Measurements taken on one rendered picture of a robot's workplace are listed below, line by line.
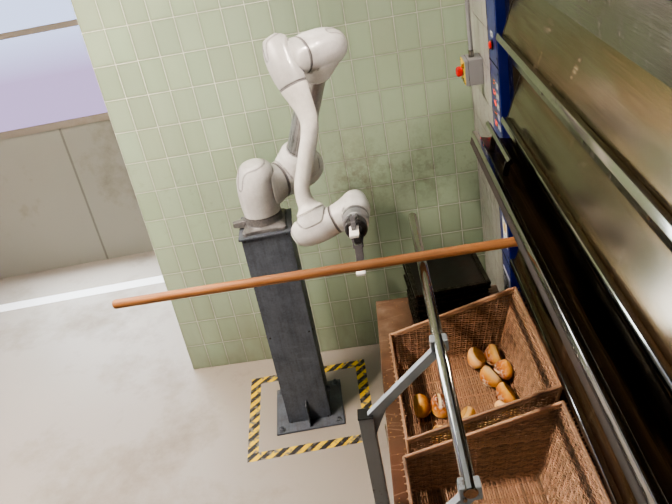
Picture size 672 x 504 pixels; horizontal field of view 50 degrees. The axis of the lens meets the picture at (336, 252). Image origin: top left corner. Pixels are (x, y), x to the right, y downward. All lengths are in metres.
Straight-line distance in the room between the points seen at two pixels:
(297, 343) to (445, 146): 1.11
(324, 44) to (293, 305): 1.12
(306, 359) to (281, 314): 0.26
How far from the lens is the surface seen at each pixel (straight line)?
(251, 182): 2.84
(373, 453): 2.07
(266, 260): 2.96
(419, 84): 3.23
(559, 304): 1.47
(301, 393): 3.35
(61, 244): 5.53
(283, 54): 2.49
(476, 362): 2.62
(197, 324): 3.83
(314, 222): 2.47
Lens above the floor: 2.27
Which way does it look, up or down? 29 degrees down
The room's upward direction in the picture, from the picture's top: 11 degrees counter-clockwise
